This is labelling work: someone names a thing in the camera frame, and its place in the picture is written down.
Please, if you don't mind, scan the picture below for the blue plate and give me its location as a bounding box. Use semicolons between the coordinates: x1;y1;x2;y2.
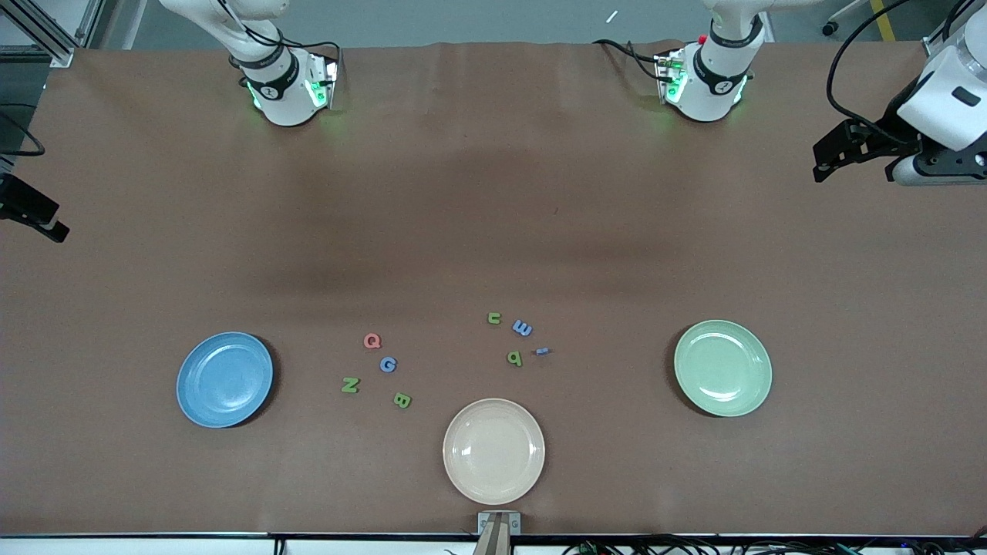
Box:
176;331;275;429

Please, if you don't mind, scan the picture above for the beige plate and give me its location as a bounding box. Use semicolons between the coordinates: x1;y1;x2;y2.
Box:
443;398;546;506

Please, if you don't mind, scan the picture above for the black chair caster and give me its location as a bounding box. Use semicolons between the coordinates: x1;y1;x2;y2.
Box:
821;0;876;38

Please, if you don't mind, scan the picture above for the green plate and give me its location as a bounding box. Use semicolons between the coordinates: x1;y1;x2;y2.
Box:
673;319;773;418

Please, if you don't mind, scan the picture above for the grey metal bracket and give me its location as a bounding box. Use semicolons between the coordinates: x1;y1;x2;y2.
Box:
477;511;522;536

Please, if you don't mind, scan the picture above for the aluminium frame profile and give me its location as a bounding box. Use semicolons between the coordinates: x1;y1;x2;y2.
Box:
0;0;109;69
924;0;972;61

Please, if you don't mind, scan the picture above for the black left arm base cable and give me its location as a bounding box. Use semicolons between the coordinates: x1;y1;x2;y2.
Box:
592;39;665;82

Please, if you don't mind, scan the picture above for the brown table cover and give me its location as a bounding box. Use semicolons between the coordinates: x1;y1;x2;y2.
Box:
0;39;987;538

